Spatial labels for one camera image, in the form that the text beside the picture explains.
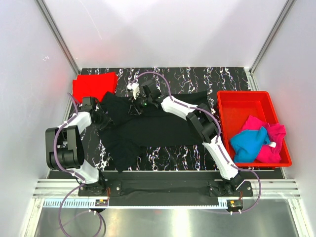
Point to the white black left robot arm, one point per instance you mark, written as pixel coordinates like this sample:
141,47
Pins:
64,149

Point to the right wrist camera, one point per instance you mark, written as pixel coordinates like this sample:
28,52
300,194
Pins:
135,89

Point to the aluminium frame post left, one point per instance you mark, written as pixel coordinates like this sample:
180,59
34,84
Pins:
57,34

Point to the aluminium frame post right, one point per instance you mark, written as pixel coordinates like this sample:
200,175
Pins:
272,34

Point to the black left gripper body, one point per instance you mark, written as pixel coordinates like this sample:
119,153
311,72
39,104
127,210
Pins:
102,121

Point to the aluminium front rail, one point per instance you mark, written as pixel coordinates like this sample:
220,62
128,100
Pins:
267,189

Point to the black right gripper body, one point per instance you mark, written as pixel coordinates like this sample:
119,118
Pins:
140,103

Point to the black t shirt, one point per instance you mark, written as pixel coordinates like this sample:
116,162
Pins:
152,141

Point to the pink t shirt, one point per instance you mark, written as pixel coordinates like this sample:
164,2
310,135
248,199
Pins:
270,151

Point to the folded red t shirt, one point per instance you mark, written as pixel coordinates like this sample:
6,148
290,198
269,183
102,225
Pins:
94,85

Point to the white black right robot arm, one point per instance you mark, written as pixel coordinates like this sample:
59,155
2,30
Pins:
202,124

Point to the aluminium frame post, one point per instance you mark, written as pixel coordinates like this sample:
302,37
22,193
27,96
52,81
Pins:
272,34
57,34

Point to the red plastic bin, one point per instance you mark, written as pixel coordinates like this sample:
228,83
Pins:
252,110

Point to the white slotted cable duct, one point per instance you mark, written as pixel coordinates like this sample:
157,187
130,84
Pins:
97,203

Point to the blue t shirt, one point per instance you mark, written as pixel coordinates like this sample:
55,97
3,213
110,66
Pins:
248,143

